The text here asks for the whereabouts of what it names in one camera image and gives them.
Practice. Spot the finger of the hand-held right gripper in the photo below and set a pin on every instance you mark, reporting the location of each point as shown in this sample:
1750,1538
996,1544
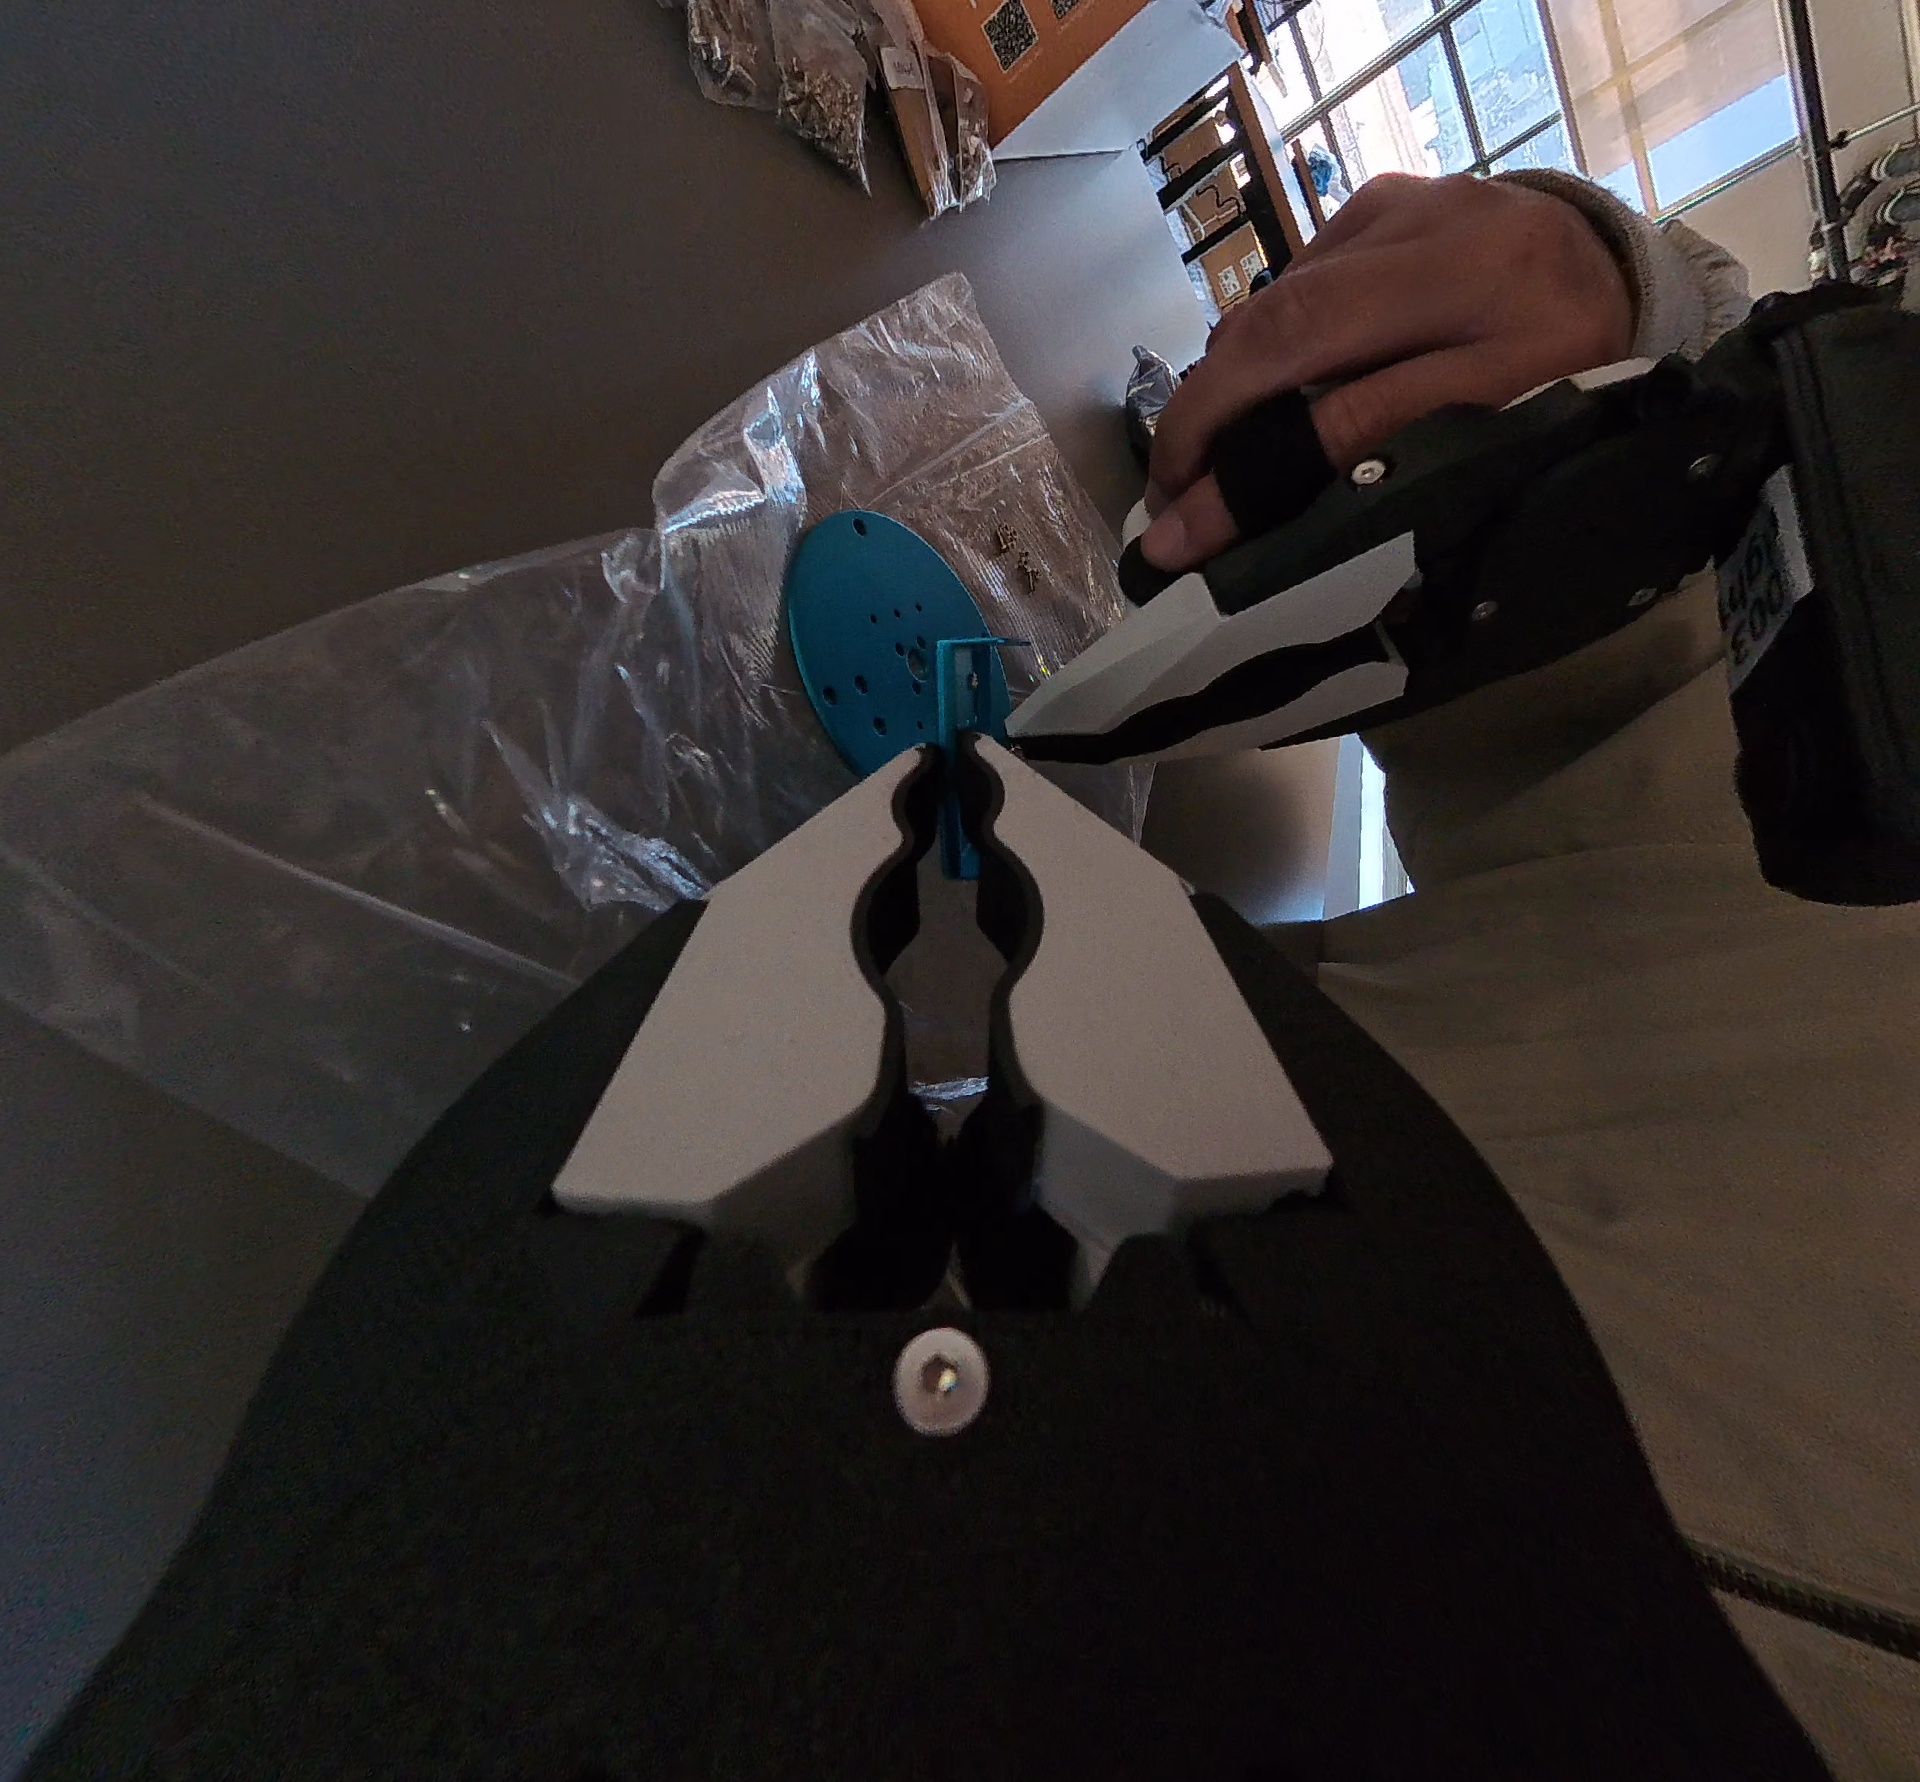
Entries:
1319,702
1183,633

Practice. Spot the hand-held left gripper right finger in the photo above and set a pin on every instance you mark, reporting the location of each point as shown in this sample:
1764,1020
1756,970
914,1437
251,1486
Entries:
1170,1063

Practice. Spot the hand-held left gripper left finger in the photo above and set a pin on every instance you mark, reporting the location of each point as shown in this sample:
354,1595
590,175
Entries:
719,1063

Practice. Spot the cluster of small brass screws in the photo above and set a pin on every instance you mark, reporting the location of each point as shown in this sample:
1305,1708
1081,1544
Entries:
1023,555

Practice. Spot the blue U-shaped metal bracket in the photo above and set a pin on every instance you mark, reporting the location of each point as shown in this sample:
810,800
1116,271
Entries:
948,702

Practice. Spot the blue round metal plate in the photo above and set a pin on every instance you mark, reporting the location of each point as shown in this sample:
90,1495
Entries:
857,614

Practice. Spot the grey desk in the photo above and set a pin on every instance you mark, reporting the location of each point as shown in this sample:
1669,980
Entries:
373,237

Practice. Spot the person's right hand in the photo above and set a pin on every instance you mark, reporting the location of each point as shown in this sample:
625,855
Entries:
1425,299

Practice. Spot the crumpled silver foil bag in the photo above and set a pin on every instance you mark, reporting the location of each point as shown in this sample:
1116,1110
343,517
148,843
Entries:
1152,387

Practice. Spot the wooden shelf with boxes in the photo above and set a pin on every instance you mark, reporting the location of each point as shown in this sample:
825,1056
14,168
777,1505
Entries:
1215,209

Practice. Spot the large clear plastic bag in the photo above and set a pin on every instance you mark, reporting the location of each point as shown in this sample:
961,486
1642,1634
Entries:
298,838

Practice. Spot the black insulated pipe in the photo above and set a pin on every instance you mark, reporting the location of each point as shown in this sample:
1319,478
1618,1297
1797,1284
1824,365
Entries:
1882,209

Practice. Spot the large grid window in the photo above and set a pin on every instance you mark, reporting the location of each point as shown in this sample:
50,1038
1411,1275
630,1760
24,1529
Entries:
1650,12

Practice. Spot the metal conduit pole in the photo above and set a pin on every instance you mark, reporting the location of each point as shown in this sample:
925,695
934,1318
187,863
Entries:
1792,12

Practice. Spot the pile of clear screw bags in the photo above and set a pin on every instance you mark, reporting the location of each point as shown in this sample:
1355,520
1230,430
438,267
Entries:
810,72

